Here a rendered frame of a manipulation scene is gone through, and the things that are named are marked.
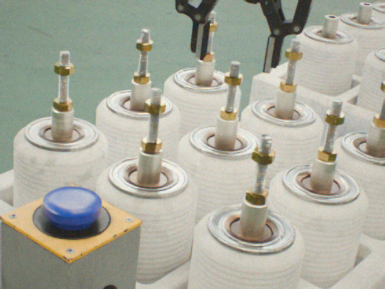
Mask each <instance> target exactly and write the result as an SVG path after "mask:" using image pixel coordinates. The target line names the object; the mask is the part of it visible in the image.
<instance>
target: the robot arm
mask: <svg viewBox="0 0 385 289"><path fill-rule="evenodd" d="M218 1H219V0H202V2H201V3H200V4H198V3H197V2H196V1H194V0H175V8H176V11H177V12H178V13H183V14H185V15H187V16H188V17H189V18H190V19H192V35H191V41H190V50H191V52H194V53H196V56H195V58H196V60H200V61H202V60H203V58H205V57H206V54H207V51H208V35H209V30H210V19H208V15H209V14H210V13H211V12H212V10H213V9H214V7H215V6H216V4H217V2H218ZM242 1H247V2H248V3H253V4H257V3H260V6H261V9H262V11H263V14H264V15H265V17H266V20H267V24H268V26H269V29H270V32H271V34H270V35H269V37H268V39H267V46H266V55H265V62H264V66H263V73H266V74H270V72H271V71H272V68H274V69H276V68H277V66H278V64H279V63H280V61H281V56H282V51H283V45H284V40H285V37H286V36H288V35H292V34H295V35H298V34H301V33H302V32H303V30H304V27H305V26H306V24H307V20H308V18H309V14H310V9H311V6H312V3H313V0H298V5H297V8H296V11H295V14H294V18H293V19H290V20H285V14H284V12H283V9H282V3H281V0H242ZM266 2H267V3H266Z"/></svg>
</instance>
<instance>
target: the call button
mask: <svg viewBox="0 0 385 289"><path fill-rule="evenodd" d="M101 211H102V200H101V199H100V196H99V195H98V194H97V193H95V192H93V191H91V190H89V189H86V188H83V187H80V186H63V187H60V188H57V189H55V190H53V191H51V192H49V193H48V194H47V195H46V196H45V197H44V198H43V213H44V215H45V216H46V217H48V218H49V222H50V223H51V224H53V225H55V226H56V227H58V228H61V229H63V230H68V231H78V230H81V229H84V228H87V227H89V226H91V225H92V224H94V221H95V220H96V219H97V218H99V217H100V214H101Z"/></svg>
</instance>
